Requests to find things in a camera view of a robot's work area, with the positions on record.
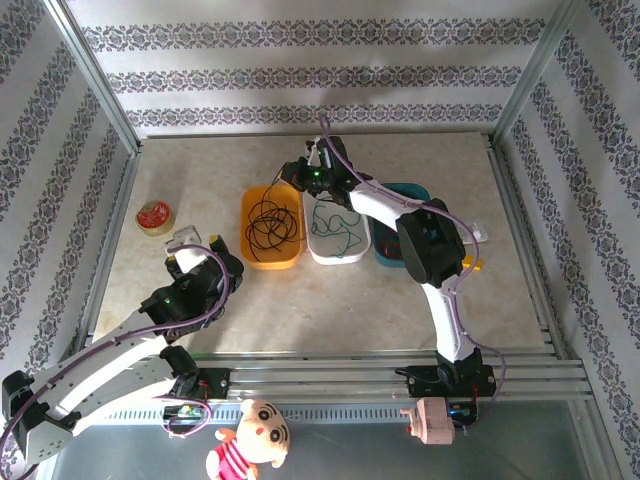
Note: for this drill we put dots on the plush cartoon boy doll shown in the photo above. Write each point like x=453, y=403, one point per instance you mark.
x=260, y=435

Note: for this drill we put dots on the orange plastic tray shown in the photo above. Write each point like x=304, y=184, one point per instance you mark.
x=265, y=260

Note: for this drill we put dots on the yellow flat block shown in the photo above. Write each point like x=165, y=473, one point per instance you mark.
x=477, y=264

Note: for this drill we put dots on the white plastic tray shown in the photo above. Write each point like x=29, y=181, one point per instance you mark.
x=325, y=250

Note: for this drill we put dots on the teal plastic tray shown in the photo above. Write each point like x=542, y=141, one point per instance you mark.
x=382, y=220

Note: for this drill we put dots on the aluminium frame post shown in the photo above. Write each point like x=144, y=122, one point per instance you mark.
x=95, y=80
x=535, y=75

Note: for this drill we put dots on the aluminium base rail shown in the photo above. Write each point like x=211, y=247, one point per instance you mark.
x=320, y=377

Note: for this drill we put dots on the aluminium side rail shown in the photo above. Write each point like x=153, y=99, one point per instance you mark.
x=110, y=245
x=525, y=240

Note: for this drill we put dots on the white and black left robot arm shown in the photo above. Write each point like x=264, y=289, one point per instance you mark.
x=110, y=365

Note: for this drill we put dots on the round jar with red lid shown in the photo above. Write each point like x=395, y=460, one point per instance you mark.
x=156, y=217

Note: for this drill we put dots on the perforated metal strip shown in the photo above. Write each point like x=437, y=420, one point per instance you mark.
x=340, y=415

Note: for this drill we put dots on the small circuit board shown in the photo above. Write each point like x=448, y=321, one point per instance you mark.
x=184, y=412
x=462, y=414

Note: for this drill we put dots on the pink plastic toy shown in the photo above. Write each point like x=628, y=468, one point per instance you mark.
x=432, y=420

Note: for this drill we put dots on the clear plastic blister package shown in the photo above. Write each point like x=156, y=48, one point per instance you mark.
x=477, y=231

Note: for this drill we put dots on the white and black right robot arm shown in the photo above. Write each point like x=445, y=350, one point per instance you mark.
x=447, y=320

